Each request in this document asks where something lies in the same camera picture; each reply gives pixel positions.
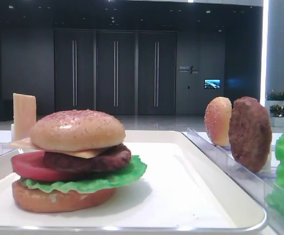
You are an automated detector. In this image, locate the sesame bun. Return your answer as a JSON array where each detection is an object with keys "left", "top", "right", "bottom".
[
  {"left": 29, "top": 110, "right": 125, "bottom": 151},
  {"left": 204, "top": 96, "right": 232, "bottom": 146}
]

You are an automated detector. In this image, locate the stacked brown meat patty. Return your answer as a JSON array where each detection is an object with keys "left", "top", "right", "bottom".
[{"left": 43, "top": 144, "right": 131, "bottom": 173}]

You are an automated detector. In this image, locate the stacked green lettuce leaf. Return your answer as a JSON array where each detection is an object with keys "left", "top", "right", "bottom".
[{"left": 20, "top": 155, "right": 147, "bottom": 193}]

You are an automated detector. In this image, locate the upright brown meat patty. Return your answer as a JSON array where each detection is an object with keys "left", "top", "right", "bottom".
[{"left": 229, "top": 96, "right": 272, "bottom": 173}]

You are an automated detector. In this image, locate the stacked orange cheese slice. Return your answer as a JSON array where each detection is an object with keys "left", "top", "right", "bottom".
[{"left": 8, "top": 137, "right": 110, "bottom": 159}]

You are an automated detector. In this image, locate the upright orange cheese slice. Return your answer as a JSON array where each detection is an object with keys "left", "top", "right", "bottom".
[{"left": 13, "top": 93, "right": 36, "bottom": 141}]

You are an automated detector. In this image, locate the stacked red tomato slice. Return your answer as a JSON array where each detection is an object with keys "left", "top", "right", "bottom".
[{"left": 11, "top": 151, "right": 93, "bottom": 182}]

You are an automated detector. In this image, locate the silver metal tray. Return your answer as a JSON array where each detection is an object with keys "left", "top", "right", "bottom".
[{"left": 0, "top": 131, "right": 268, "bottom": 235}]

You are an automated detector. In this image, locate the potted plants white planter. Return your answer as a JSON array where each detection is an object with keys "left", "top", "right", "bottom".
[{"left": 265, "top": 90, "right": 284, "bottom": 127}]

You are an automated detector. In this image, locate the stacked bun bottom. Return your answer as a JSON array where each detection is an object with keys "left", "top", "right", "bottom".
[{"left": 12, "top": 180, "right": 117, "bottom": 213}]

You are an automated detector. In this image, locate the clear acrylic right rack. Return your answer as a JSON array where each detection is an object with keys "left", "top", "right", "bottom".
[{"left": 186, "top": 128, "right": 284, "bottom": 235}]

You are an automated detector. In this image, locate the wall display screen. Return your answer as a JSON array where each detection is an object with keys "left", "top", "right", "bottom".
[{"left": 204, "top": 79, "right": 220, "bottom": 89}]

